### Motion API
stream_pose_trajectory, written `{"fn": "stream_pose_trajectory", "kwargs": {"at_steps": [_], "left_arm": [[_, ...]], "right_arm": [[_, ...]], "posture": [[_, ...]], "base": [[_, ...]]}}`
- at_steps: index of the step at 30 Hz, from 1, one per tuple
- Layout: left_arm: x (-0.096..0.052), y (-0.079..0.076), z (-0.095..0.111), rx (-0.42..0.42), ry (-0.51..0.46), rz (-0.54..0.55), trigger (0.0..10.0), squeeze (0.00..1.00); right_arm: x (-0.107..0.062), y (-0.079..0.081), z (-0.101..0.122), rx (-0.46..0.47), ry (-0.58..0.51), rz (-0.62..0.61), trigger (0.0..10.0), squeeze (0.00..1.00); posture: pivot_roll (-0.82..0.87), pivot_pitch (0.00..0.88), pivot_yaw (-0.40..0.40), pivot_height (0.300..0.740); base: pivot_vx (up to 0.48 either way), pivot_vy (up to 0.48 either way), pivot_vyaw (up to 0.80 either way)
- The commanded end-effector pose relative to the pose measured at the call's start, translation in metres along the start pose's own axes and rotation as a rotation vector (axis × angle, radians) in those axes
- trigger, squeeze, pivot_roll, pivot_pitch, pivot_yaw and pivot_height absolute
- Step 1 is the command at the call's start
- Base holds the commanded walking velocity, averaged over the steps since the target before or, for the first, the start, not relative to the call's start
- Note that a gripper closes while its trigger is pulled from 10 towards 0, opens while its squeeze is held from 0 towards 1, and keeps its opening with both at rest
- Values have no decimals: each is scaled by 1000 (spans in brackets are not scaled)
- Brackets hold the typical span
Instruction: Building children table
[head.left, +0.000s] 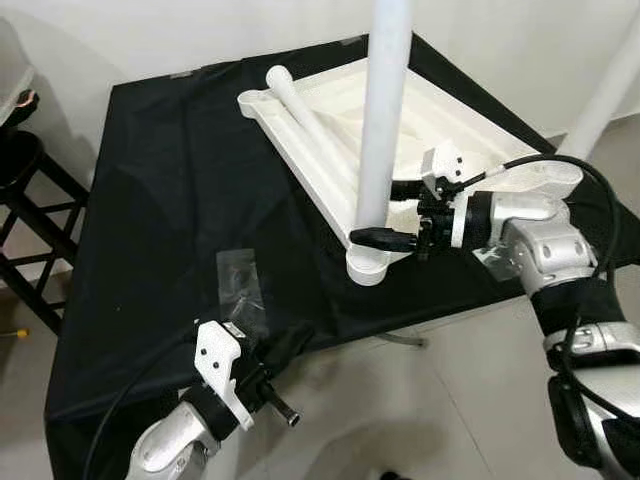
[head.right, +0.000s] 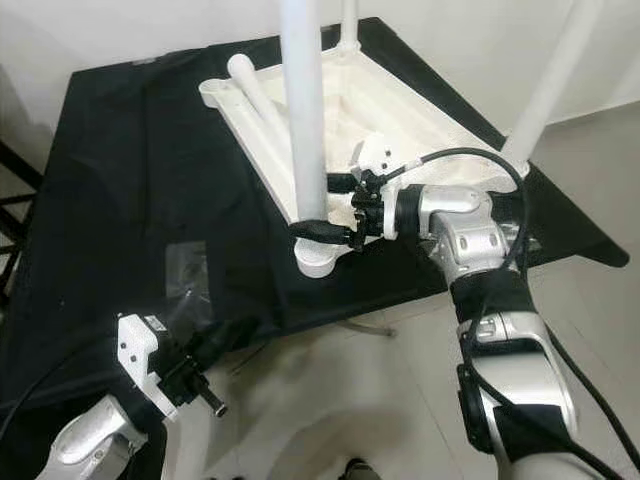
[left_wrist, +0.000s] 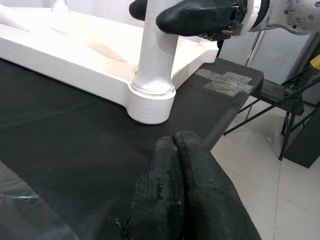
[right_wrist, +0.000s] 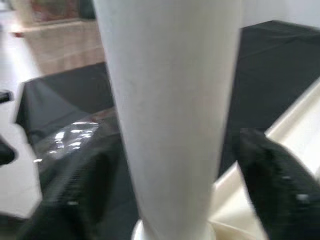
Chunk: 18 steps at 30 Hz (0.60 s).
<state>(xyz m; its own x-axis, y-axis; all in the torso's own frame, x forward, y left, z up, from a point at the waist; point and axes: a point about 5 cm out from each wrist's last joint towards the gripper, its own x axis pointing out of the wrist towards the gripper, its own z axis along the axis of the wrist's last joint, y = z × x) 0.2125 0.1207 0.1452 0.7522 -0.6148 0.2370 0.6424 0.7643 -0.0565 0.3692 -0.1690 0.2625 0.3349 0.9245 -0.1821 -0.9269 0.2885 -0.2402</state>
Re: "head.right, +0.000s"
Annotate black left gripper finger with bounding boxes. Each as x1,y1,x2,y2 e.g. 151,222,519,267
210,322,263,369
198,314,257,359

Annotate clear tape patch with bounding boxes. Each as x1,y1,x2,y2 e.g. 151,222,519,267
164,239,215,333

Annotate grey metal table foot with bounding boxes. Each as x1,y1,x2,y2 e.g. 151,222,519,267
328,319,398,338

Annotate black round stool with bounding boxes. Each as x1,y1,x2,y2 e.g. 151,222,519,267
0,138,33,263

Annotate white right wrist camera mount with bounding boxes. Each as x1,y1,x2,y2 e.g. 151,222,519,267
352,131,403,243

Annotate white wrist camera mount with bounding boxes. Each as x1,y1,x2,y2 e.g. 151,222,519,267
116,312,178,418
352,131,403,243

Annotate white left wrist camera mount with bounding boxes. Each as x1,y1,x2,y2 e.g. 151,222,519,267
116,312,178,418

